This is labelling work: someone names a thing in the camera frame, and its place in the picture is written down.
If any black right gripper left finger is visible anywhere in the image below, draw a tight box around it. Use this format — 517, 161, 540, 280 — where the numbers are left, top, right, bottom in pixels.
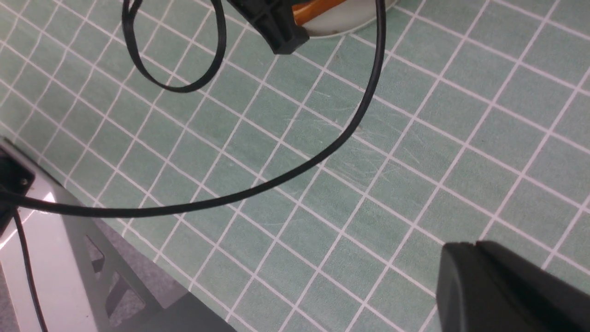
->
436, 243, 548, 332

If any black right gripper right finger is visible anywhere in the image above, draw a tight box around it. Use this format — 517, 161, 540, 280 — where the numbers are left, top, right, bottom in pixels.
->
475, 241, 589, 332

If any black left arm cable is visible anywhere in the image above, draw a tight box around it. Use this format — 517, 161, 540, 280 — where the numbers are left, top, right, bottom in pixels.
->
0, 0, 387, 332

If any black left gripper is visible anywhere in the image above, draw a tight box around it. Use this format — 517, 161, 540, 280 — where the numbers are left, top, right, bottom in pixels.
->
228, 0, 310, 55

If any toast slice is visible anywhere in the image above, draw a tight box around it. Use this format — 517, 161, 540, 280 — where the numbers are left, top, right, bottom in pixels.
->
291, 0, 345, 26

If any grey metal table frame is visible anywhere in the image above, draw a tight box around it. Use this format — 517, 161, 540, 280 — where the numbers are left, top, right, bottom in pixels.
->
1, 138, 234, 332

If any green checked tablecloth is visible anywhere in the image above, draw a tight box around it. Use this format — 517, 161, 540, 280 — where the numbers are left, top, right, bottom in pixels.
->
1, 0, 590, 332

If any light blue plate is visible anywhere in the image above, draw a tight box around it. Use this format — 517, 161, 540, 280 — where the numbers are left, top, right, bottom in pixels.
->
302, 0, 377, 39

